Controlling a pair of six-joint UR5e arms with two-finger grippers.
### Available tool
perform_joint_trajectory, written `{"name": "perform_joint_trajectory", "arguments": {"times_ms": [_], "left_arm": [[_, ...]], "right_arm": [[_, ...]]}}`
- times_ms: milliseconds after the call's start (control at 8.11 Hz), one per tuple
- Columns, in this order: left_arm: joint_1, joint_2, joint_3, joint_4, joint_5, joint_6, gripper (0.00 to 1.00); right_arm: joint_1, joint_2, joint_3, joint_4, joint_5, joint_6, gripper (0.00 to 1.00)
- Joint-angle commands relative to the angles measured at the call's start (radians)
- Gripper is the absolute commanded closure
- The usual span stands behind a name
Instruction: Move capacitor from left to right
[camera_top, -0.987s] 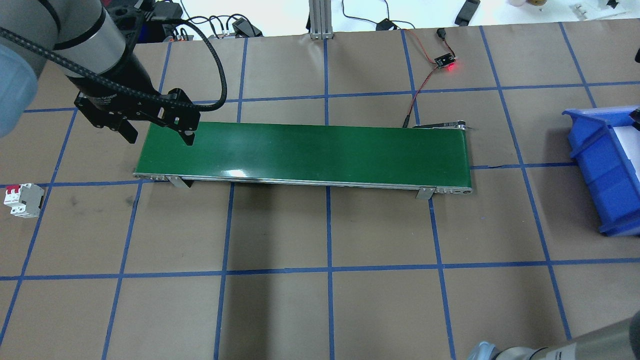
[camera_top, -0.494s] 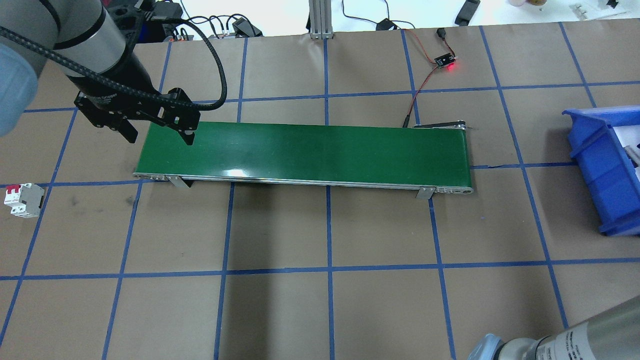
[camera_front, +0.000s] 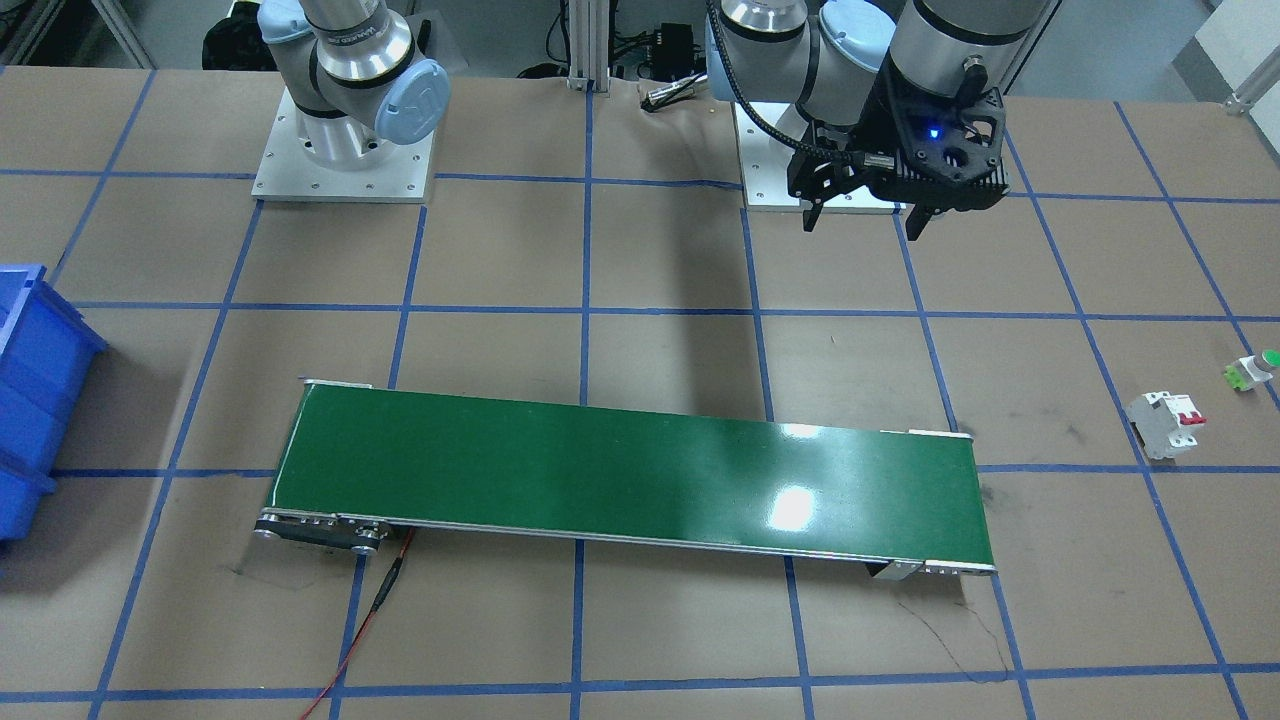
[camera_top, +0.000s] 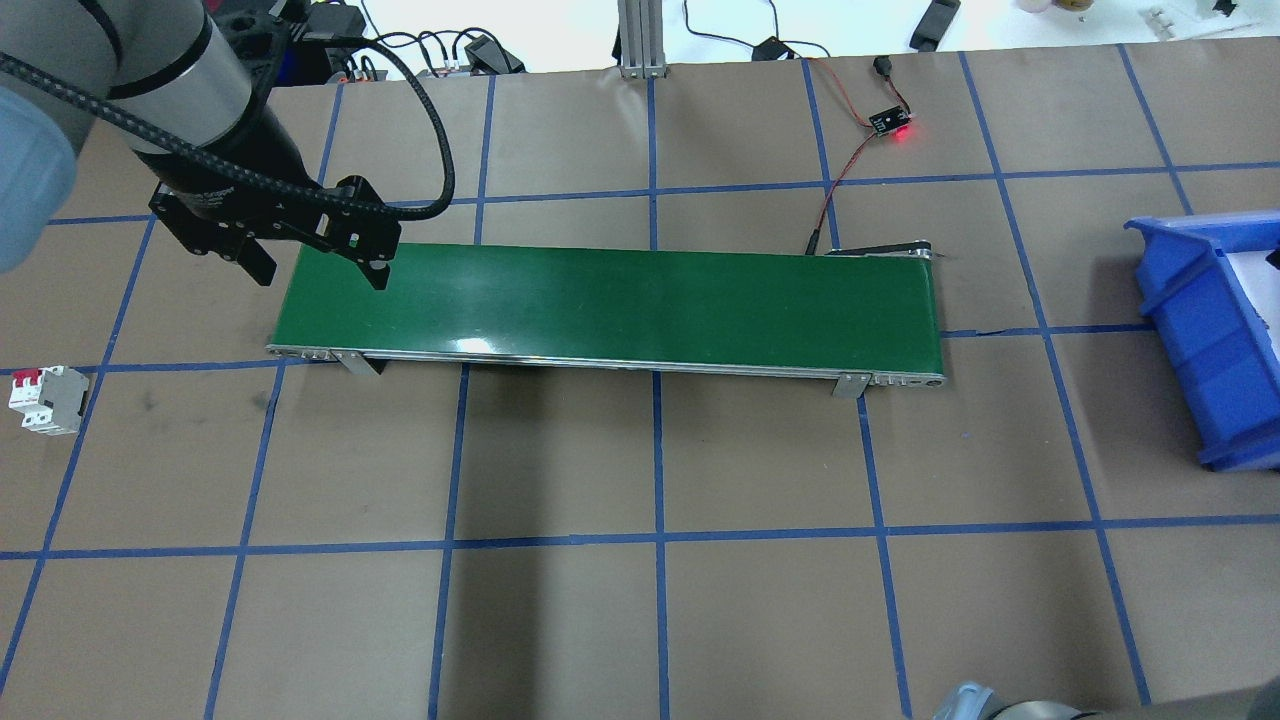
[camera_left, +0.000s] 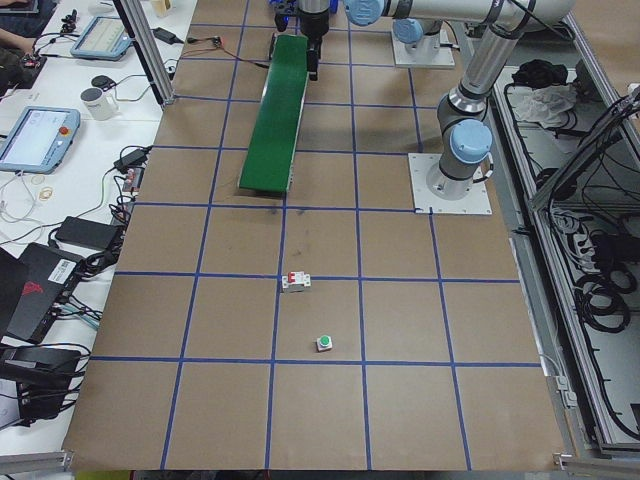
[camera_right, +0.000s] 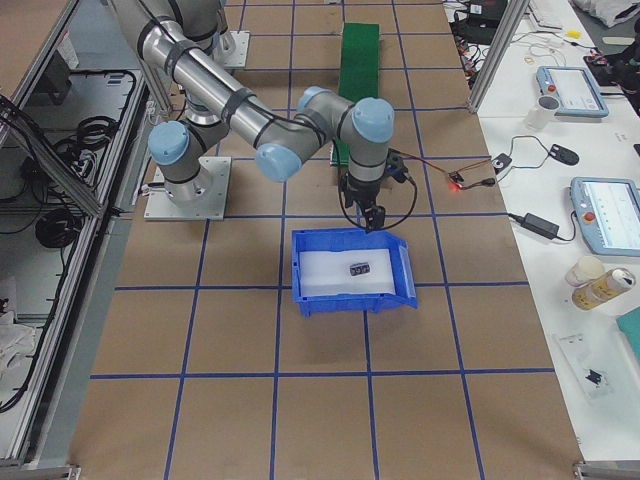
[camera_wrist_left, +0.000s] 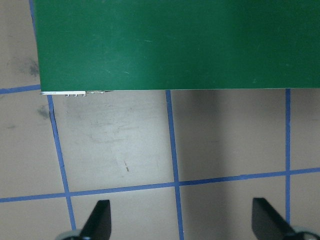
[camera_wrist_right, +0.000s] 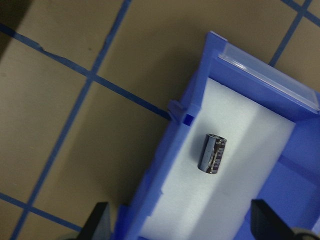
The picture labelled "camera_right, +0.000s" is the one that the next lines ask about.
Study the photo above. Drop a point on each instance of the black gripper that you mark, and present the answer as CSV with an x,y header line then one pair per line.
x,y
361,193

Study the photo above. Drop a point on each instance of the dark brown cylindrical capacitor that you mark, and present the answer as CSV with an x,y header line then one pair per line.
x,y
359,268

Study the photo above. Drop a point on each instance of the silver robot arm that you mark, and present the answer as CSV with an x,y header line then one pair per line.
x,y
202,21
181,38

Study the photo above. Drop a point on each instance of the blue plastic bin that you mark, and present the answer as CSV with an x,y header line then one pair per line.
x,y
342,239

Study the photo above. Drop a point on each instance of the white foam pad in bin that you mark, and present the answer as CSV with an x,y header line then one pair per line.
x,y
326,273

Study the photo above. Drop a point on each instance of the small sensor board red LED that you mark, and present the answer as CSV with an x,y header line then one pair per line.
x,y
456,178

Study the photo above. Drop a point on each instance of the green conveyor belt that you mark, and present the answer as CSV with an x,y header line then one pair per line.
x,y
360,61

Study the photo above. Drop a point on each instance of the black power brick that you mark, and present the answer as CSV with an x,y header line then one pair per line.
x,y
536,224

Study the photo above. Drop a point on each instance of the white mug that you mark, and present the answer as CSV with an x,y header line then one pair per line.
x,y
542,112

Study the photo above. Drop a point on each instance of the black mouse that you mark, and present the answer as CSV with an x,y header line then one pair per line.
x,y
564,155

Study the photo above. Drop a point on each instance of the yellow drink bottle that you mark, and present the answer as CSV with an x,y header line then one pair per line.
x,y
606,287

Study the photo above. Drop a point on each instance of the lower teach pendant tablet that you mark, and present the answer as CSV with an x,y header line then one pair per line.
x,y
607,212

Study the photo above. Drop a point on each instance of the teach pendant tablet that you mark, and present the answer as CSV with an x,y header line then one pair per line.
x,y
575,89
607,212

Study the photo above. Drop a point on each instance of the upper teach pendant tablet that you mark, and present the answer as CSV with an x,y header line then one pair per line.
x,y
575,89

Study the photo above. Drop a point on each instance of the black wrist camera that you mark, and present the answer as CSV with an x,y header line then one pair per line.
x,y
395,167

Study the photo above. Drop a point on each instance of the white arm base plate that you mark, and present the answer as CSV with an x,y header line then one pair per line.
x,y
231,52
203,197

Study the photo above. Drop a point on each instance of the aluminium frame post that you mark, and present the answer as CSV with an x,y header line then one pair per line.
x,y
511,19

